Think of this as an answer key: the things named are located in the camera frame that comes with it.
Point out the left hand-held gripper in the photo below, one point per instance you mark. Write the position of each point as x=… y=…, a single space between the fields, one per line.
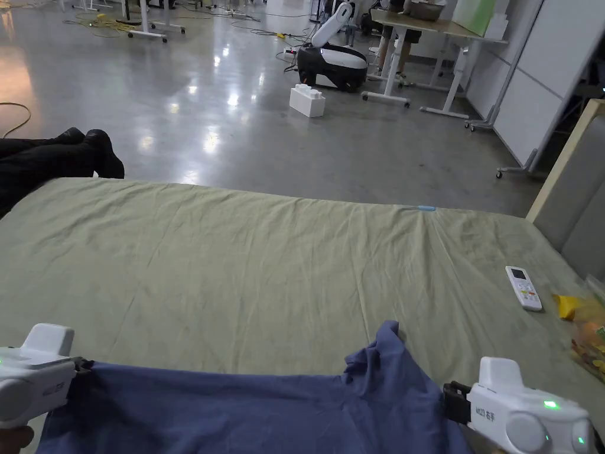
x=28 y=378

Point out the white block-shaped box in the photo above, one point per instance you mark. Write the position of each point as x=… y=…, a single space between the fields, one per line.
x=307 y=100

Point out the bed with pale green sheet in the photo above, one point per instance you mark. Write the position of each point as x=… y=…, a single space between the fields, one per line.
x=236 y=265

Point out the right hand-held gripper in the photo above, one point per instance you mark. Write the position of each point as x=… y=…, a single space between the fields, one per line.
x=520 y=416

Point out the dark blue shirt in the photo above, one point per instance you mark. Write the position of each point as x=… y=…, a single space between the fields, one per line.
x=236 y=411

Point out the white power strip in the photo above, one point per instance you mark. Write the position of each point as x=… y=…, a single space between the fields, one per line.
x=289 y=50

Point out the white and black robot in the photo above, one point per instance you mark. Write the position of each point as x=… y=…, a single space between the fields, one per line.
x=335 y=59

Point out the clear bag of snacks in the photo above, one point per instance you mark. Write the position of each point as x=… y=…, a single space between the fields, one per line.
x=586 y=331

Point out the person's left hand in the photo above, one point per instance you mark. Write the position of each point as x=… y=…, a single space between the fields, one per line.
x=14 y=440

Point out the grey padded headboard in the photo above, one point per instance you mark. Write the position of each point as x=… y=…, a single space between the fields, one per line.
x=579 y=203

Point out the white remote control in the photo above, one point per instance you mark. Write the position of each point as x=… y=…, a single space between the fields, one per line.
x=523 y=287

